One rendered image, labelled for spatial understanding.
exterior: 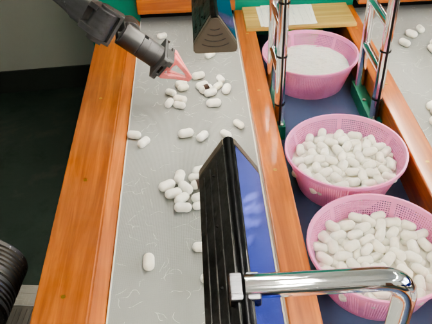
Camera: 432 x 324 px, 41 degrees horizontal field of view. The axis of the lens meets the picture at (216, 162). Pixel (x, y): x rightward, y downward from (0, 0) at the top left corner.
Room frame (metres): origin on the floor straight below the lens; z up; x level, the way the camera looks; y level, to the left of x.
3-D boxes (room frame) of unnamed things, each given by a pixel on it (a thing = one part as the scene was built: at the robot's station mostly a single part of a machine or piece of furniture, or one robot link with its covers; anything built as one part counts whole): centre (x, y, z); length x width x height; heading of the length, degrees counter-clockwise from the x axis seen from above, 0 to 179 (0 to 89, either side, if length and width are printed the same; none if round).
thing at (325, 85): (1.43, -0.27, 0.72); 0.27 x 0.27 x 0.10
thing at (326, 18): (1.65, -0.27, 0.77); 0.33 x 0.15 x 0.01; 92
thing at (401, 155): (0.99, -0.29, 0.72); 0.27 x 0.27 x 0.10
